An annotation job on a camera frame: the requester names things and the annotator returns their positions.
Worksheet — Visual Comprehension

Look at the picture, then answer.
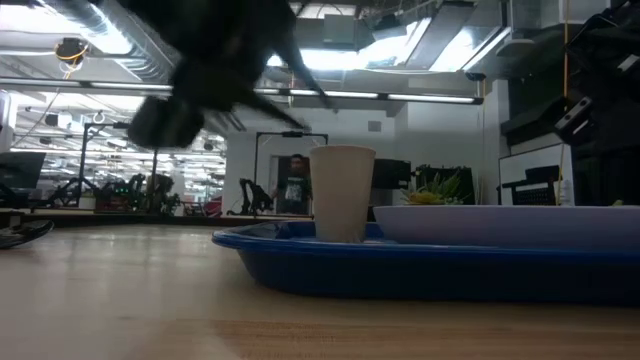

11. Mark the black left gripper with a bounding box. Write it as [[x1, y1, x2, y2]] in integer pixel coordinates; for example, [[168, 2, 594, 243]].
[[170, 42, 333, 131]]

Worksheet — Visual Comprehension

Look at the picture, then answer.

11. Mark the beige paper cup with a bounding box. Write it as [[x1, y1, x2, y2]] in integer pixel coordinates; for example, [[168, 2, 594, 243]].
[[308, 144, 377, 245]]

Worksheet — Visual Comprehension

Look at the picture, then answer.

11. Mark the white round plate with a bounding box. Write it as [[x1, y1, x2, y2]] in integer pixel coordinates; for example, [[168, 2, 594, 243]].
[[372, 204, 640, 252]]

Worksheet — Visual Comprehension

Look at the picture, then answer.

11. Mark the blue plastic tray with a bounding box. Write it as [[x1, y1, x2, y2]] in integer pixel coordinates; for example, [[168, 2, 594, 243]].
[[211, 219, 640, 307]]

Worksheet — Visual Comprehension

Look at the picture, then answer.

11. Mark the person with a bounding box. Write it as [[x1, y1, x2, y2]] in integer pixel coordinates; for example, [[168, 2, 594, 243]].
[[271, 153, 314, 216]]

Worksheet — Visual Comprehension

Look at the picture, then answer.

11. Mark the black box device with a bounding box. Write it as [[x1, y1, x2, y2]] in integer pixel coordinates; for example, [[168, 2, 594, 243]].
[[372, 158, 413, 191]]

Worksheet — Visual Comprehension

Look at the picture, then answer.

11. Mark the long ceiling light bar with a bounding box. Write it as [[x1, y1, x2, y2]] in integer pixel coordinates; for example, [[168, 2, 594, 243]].
[[0, 76, 485, 106]]

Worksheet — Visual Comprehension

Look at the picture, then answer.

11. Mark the green potted plant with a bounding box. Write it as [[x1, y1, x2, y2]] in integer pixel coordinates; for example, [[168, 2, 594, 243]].
[[399, 171, 465, 207]]

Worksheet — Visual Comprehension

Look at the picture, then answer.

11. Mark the black tripod stand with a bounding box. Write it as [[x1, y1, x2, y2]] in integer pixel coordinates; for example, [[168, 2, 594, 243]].
[[48, 121, 132, 209]]

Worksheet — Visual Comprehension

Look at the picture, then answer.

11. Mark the black mesh chair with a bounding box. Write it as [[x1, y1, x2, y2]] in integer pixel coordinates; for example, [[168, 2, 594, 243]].
[[496, 164, 562, 207]]

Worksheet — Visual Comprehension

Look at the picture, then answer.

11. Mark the black computer monitor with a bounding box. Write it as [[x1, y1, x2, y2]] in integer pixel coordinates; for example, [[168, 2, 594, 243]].
[[0, 151, 47, 191]]

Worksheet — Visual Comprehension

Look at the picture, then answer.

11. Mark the black flat object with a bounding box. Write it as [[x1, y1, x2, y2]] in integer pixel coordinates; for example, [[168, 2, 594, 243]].
[[0, 219, 55, 250]]

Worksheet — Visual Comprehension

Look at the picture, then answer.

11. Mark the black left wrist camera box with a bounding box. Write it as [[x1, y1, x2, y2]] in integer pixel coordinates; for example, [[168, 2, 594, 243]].
[[126, 95, 205, 150]]

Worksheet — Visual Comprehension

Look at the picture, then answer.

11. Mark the coiled yellow black cable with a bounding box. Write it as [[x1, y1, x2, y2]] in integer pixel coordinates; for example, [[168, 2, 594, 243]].
[[53, 36, 91, 67]]

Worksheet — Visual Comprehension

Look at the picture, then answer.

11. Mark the yellow hanging cable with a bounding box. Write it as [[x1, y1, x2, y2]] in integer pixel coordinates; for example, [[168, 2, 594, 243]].
[[562, 0, 572, 101]]

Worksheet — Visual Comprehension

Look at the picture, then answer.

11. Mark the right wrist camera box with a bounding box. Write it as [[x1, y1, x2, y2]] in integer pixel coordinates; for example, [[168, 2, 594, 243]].
[[553, 96, 594, 147]]

